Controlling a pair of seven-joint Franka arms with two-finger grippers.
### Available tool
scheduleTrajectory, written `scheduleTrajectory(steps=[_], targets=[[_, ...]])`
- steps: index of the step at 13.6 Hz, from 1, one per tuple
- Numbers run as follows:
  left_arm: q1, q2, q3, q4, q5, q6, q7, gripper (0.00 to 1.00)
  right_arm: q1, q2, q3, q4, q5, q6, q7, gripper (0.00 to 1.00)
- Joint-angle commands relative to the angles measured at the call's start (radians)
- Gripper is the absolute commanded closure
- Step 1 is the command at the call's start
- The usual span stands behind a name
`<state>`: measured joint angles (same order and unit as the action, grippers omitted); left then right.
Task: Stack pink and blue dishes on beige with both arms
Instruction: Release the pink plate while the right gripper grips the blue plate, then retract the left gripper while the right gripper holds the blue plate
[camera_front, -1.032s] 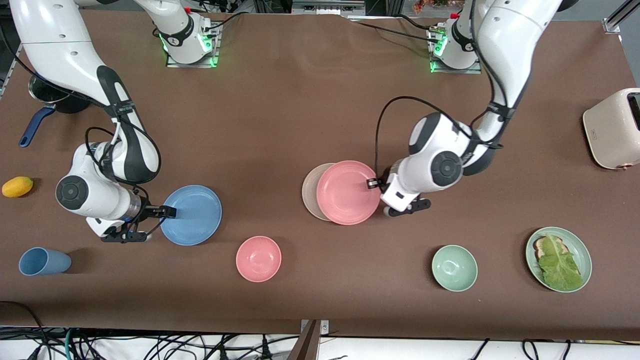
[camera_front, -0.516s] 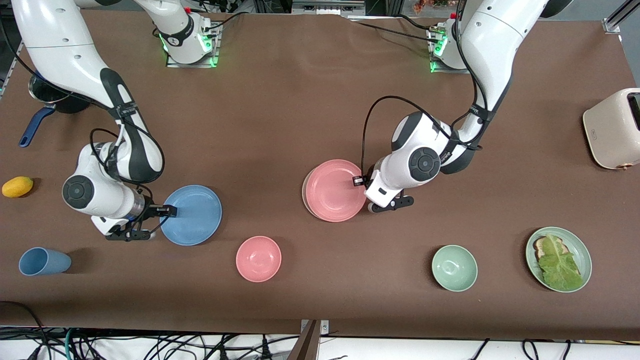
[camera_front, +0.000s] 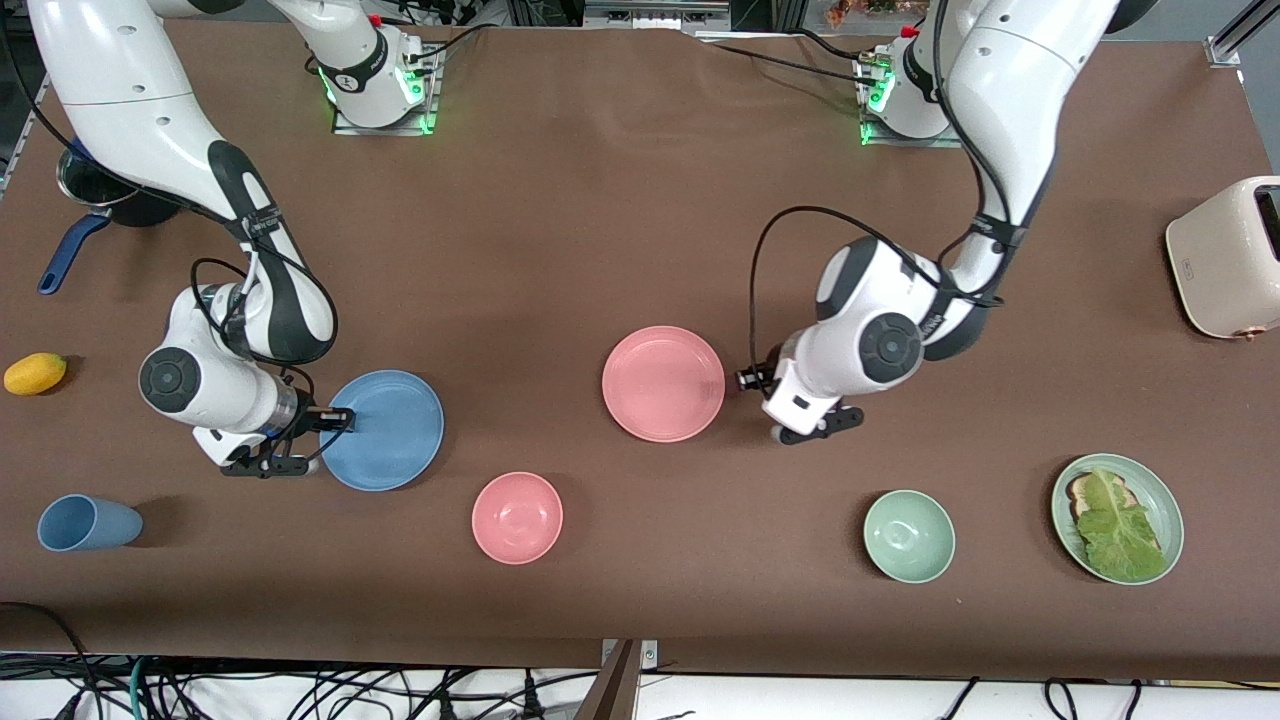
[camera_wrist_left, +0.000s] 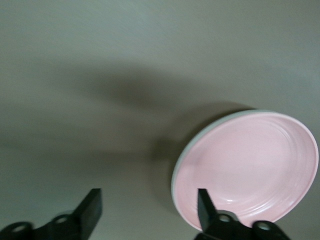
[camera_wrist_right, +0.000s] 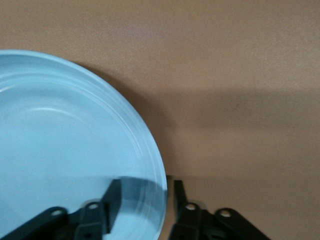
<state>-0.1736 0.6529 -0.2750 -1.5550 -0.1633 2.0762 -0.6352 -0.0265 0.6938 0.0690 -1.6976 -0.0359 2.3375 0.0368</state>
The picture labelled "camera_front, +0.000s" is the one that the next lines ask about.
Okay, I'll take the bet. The black pot with blue handle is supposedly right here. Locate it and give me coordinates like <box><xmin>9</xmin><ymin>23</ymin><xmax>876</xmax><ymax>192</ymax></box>
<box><xmin>38</xmin><ymin>150</ymin><xmax>189</xmax><ymax>296</ymax></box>

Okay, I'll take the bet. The blue plate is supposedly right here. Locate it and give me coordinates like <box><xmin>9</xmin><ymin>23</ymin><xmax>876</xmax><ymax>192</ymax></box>
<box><xmin>319</xmin><ymin>370</ymin><xmax>445</xmax><ymax>492</ymax></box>

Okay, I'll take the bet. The yellow lemon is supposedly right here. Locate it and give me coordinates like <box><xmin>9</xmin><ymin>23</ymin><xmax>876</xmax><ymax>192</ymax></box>
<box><xmin>3</xmin><ymin>352</ymin><xmax>68</xmax><ymax>396</ymax></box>

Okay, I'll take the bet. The toasted bread slice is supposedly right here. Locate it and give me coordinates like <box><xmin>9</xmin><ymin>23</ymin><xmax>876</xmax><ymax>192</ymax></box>
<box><xmin>1066</xmin><ymin>472</ymin><xmax>1136</xmax><ymax>521</ymax></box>

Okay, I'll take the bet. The metal table bracket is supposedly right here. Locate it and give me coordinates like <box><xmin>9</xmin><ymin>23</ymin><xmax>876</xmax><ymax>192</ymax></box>
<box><xmin>575</xmin><ymin>638</ymin><xmax>659</xmax><ymax>720</ymax></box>

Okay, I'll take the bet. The grey metal box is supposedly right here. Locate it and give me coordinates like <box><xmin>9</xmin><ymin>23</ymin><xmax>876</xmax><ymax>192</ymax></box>
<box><xmin>583</xmin><ymin>0</ymin><xmax>733</xmax><ymax>31</ymax></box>

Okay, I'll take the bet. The small pink bowl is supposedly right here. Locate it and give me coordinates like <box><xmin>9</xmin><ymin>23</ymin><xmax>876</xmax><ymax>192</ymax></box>
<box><xmin>471</xmin><ymin>471</ymin><xmax>564</xmax><ymax>566</ymax></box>

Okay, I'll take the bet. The green plate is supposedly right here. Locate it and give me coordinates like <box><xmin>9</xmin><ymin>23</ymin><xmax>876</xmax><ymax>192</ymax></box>
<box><xmin>1050</xmin><ymin>453</ymin><xmax>1186</xmax><ymax>586</ymax></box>

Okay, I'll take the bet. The blue cup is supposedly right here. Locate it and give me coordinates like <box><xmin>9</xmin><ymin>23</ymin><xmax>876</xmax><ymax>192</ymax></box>
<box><xmin>37</xmin><ymin>494</ymin><xmax>144</xmax><ymax>553</ymax></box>

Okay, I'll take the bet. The aluminium frame rail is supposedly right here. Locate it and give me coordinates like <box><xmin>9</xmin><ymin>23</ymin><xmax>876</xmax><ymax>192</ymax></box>
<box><xmin>1205</xmin><ymin>0</ymin><xmax>1280</xmax><ymax>69</ymax></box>
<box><xmin>0</xmin><ymin>75</ymin><xmax>49</xmax><ymax>201</ymax></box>

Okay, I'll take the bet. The beige toaster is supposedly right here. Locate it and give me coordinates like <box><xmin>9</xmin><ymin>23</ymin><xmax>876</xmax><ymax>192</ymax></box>
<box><xmin>1166</xmin><ymin>176</ymin><xmax>1280</xmax><ymax>342</ymax></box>

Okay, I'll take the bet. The black cable under table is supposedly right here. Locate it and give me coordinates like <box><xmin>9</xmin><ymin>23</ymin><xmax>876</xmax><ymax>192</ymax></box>
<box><xmin>0</xmin><ymin>600</ymin><xmax>96</xmax><ymax>720</ymax></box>

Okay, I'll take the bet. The black cable on table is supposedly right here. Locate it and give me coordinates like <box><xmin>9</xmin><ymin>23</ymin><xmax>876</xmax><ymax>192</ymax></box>
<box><xmin>712</xmin><ymin>40</ymin><xmax>873</xmax><ymax>83</ymax></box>
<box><xmin>405</xmin><ymin>22</ymin><xmax>501</xmax><ymax>63</ymax></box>
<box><xmin>790</xmin><ymin>28</ymin><xmax>883</xmax><ymax>63</ymax></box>

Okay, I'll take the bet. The glass lid with blue knob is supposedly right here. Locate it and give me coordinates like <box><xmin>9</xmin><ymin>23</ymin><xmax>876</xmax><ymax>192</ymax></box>
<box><xmin>57</xmin><ymin>140</ymin><xmax>136</xmax><ymax>207</ymax></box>

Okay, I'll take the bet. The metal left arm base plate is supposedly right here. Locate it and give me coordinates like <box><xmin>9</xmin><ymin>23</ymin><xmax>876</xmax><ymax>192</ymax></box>
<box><xmin>855</xmin><ymin>50</ymin><xmax>966</xmax><ymax>149</ymax></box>

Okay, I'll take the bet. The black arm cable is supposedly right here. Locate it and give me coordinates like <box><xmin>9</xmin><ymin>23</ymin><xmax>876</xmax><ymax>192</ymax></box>
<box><xmin>749</xmin><ymin>0</ymin><xmax>1013</xmax><ymax>389</ymax></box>
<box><xmin>190</xmin><ymin>150</ymin><xmax>341</xmax><ymax>466</ymax></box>

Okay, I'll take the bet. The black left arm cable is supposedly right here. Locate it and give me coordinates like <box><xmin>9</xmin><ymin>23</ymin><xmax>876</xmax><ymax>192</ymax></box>
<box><xmin>749</xmin><ymin>0</ymin><xmax>1013</xmax><ymax>389</ymax></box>

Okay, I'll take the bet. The green lettuce leaf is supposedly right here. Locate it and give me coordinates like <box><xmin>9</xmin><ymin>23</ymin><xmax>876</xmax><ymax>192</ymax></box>
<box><xmin>1075</xmin><ymin>468</ymin><xmax>1167</xmax><ymax>583</ymax></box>

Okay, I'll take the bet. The brown table cover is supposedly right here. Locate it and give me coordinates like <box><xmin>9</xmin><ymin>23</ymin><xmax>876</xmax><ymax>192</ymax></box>
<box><xmin>0</xmin><ymin>18</ymin><xmax>1280</xmax><ymax>683</ymax></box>

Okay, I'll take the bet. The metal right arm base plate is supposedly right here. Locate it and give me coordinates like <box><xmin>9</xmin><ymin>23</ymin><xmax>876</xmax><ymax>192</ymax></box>
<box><xmin>332</xmin><ymin>45</ymin><xmax>442</xmax><ymax>136</ymax></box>

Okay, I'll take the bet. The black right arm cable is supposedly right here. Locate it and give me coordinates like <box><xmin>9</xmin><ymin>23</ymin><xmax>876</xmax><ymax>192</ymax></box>
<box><xmin>190</xmin><ymin>150</ymin><xmax>341</xmax><ymax>466</ymax></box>

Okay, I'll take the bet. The small green bowl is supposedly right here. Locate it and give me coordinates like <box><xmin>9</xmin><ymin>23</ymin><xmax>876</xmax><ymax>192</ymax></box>
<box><xmin>863</xmin><ymin>489</ymin><xmax>957</xmax><ymax>584</ymax></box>

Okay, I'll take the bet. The pink plate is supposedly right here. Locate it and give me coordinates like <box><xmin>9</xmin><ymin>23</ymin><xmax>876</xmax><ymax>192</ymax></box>
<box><xmin>602</xmin><ymin>326</ymin><xmax>727</xmax><ymax>444</ymax></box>

